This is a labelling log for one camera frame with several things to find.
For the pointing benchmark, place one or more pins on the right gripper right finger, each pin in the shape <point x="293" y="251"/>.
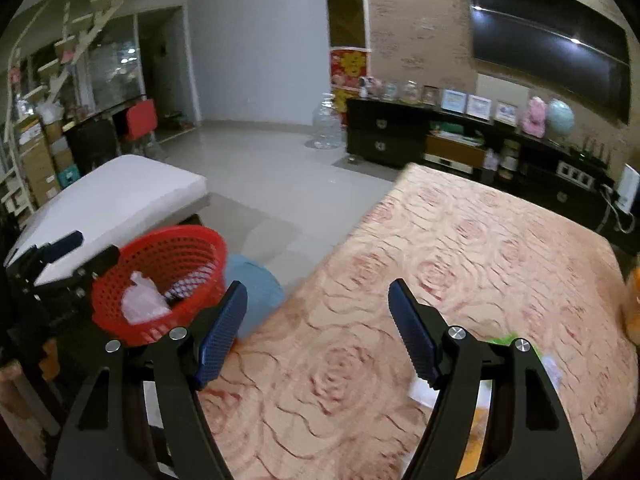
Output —
<point x="527" y="434"/>

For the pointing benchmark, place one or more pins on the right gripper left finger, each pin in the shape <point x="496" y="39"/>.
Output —
<point x="107" y="434"/>

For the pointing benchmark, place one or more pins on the red plastic trash basket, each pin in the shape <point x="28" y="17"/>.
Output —
<point x="185" y="263"/>

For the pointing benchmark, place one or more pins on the green snack wrapper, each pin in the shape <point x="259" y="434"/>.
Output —
<point x="505" y="340"/>

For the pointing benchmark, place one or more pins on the glass bowl of oranges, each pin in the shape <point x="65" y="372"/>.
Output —
<point x="631" y="307"/>

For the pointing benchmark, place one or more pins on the rose pattern tablecloth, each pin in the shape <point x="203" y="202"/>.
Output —
<point x="325" y="389"/>

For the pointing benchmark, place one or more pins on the red chair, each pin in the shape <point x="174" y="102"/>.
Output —
<point x="141" y="124"/>

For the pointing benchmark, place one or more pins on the white box device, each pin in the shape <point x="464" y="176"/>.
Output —
<point x="627" y="189"/>

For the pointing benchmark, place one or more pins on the black wifi router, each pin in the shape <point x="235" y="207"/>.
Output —
<point x="587" y="155"/>

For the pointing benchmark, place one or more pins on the pink plush toy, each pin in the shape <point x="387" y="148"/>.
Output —
<point x="533" y="119"/>

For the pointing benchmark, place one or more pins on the pale blue globe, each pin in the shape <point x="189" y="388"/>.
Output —
<point x="560" y="119"/>

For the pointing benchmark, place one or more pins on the black TV cabinet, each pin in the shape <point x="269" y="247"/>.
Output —
<point x="395" y="134"/>

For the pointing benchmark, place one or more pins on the clear water jug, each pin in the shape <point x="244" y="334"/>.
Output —
<point x="327" y="131"/>

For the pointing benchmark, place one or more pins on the red festive wall poster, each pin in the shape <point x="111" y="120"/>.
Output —
<point x="347" y="66"/>

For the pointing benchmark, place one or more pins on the black wall television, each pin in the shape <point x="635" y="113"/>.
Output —
<point x="560" y="41"/>

